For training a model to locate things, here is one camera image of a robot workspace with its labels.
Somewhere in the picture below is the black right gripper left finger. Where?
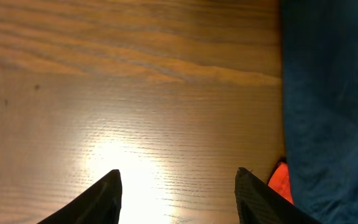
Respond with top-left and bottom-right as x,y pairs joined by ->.
39,169 -> 122,224

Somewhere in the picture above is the blue garment in pile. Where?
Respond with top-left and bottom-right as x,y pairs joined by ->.
281,0 -> 358,223

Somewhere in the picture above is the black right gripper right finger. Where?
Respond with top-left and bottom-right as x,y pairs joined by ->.
234,167 -> 319,224

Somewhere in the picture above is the coral pink garment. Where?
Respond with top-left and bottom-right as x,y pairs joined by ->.
267,159 -> 293,204

